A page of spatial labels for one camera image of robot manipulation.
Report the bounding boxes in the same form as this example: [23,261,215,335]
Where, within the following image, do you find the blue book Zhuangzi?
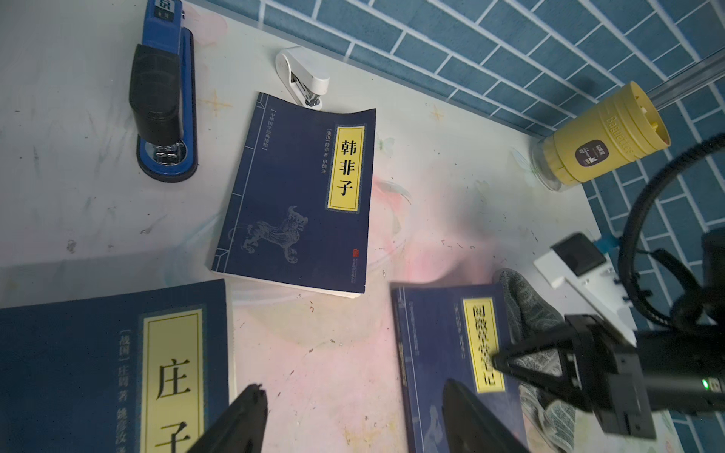
[1,279,232,452]

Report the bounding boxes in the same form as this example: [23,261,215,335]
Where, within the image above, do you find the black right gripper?
[492,315,724,439]

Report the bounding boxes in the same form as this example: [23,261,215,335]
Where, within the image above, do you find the yellow pen holder cup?
[530,82,671,192]

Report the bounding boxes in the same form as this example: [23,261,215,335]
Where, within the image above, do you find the blue black stapler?
[128,0,198,183]

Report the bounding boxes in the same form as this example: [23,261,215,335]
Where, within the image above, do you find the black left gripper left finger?
[188,384,268,453]

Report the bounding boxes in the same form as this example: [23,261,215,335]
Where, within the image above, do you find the blue book Hanfeizi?
[211,94,377,298]

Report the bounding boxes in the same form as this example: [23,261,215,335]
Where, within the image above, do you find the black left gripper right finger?
[442,379,528,453]

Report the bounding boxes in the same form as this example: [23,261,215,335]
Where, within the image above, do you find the blue book Yuewei notes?
[391,284,528,452]

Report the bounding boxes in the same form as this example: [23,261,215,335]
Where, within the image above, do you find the grey striped cleaning cloth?
[491,268,579,453]

